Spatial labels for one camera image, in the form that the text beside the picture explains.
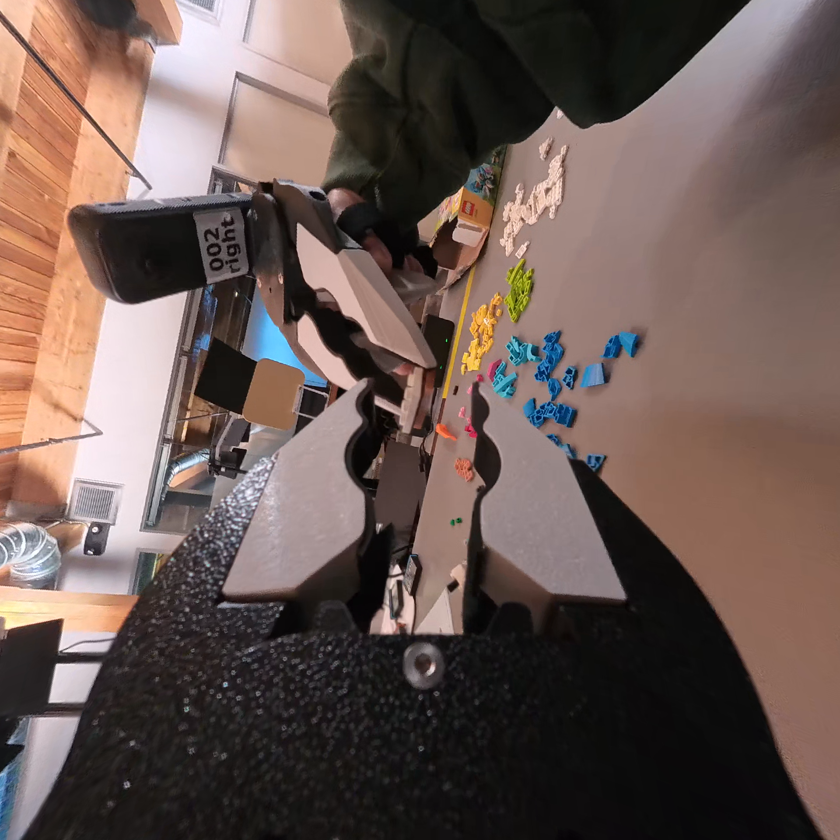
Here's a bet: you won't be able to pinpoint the pile of teal lego pieces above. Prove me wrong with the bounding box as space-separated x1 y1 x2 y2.
489 336 542 400

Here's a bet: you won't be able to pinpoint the scattered pink lego pieces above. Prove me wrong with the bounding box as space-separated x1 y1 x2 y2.
458 360 503 439

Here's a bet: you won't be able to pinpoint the person's right hand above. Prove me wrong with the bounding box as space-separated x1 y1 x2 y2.
326 187 427 277

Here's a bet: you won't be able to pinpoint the silver flexible duct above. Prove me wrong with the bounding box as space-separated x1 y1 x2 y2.
0 521 63 589

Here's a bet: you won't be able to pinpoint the black metal rod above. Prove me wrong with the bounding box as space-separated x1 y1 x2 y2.
0 12 153 191

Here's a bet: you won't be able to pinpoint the pile of lime lego pieces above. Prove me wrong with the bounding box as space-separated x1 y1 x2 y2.
504 259 536 324

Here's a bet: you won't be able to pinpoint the black panel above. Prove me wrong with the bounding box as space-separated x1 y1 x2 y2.
193 338 260 416

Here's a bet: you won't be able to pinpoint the beige chair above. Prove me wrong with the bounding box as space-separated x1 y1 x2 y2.
241 357 306 432

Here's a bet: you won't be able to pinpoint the white air vent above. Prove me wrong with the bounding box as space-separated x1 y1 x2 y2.
67 478 124 526

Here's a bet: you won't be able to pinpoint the brown white lego assembly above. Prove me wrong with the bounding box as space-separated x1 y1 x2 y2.
394 364 439 435

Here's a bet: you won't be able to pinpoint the white paper sheet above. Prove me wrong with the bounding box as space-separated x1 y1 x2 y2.
415 587 463 634

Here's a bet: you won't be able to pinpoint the black electronic box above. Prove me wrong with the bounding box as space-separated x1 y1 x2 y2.
420 314 456 388

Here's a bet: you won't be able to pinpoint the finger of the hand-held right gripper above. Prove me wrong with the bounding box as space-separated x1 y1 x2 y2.
295 222 438 370
295 307 378 396

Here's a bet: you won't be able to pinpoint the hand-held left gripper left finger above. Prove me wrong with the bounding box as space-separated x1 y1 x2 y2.
222 378 396 622

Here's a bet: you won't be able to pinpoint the yellow lego box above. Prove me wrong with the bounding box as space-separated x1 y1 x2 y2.
430 146 509 290

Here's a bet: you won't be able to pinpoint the pile of white lego pieces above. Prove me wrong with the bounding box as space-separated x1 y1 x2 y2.
499 136 569 258

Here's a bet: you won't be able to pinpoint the person's right forearm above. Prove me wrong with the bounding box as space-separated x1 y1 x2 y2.
322 0 752 232

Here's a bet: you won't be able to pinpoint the yellow tape strip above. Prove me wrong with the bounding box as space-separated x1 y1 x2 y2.
433 266 476 395

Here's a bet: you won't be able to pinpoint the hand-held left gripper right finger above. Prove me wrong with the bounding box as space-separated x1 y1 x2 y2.
461 382 629 629

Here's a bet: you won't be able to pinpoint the pile of yellow lego pieces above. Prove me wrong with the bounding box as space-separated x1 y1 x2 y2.
461 293 505 376

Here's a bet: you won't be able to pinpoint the pile of blue lego pieces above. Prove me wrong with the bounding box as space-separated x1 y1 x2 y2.
523 330 641 473

